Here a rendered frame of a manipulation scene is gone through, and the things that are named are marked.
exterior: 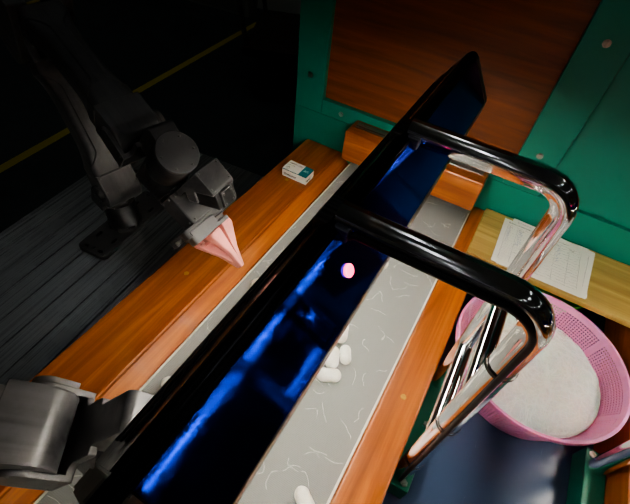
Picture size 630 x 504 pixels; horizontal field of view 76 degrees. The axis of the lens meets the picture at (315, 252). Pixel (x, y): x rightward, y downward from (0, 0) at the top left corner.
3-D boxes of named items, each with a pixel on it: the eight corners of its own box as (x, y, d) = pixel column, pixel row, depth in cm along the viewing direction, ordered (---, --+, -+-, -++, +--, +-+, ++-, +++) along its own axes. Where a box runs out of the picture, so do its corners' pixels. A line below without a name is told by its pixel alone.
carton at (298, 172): (281, 174, 89) (282, 167, 88) (290, 167, 91) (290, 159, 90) (305, 185, 87) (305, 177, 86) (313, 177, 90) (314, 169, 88)
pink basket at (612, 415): (482, 480, 60) (511, 462, 53) (415, 325, 77) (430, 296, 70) (630, 444, 65) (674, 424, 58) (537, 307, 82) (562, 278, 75)
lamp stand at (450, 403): (286, 426, 63) (308, 213, 29) (345, 330, 75) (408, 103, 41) (400, 499, 57) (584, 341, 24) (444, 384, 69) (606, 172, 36)
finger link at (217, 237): (269, 243, 66) (231, 197, 63) (242, 271, 61) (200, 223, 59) (248, 252, 71) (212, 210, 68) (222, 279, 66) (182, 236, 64)
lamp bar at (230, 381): (78, 498, 24) (22, 464, 18) (431, 92, 61) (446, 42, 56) (185, 589, 21) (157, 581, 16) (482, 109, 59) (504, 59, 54)
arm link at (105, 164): (145, 195, 80) (54, 6, 63) (113, 210, 76) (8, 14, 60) (133, 191, 84) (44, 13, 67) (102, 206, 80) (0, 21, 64)
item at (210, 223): (260, 252, 64) (221, 205, 62) (232, 282, 60) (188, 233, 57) (239, 261, 69) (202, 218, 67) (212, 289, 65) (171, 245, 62)
